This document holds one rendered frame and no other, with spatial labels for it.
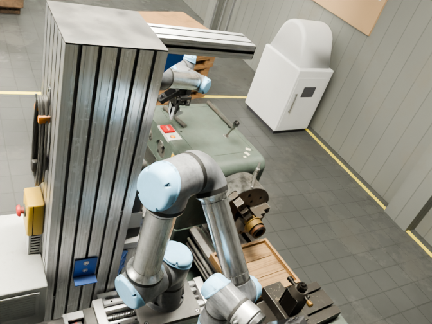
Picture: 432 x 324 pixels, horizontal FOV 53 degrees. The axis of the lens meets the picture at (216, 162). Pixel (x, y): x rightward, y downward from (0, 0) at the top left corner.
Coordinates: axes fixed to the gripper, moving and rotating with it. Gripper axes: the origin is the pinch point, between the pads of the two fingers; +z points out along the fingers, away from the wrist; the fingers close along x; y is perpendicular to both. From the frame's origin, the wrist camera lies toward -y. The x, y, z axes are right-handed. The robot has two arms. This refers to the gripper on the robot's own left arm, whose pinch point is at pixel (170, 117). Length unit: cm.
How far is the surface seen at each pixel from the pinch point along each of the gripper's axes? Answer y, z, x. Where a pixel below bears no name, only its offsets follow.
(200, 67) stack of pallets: 166, 98, 232
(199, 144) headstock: 11.4, 7.4, -15.4
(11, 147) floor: -51, 134, 157
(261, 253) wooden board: 34, 44, -64
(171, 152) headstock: -3.5, 10.8, -15.1
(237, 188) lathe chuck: 17, 10, -47
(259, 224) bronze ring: 24, 21, -62
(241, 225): 20, 28, -56
